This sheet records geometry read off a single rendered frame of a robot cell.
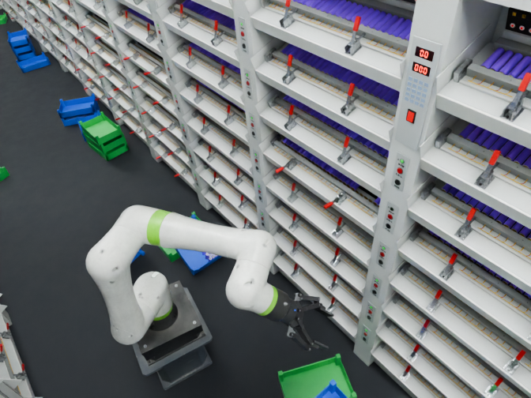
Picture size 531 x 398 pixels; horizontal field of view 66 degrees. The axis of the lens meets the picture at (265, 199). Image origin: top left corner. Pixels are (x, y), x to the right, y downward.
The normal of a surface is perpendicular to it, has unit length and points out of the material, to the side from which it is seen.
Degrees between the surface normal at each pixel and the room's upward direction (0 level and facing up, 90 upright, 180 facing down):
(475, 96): 19
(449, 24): 90
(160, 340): 4
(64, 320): 0
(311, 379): 0
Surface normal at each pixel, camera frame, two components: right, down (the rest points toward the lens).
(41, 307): -0.07, -0.71
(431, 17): -0.78, 0.48
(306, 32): -0.32, -0.51
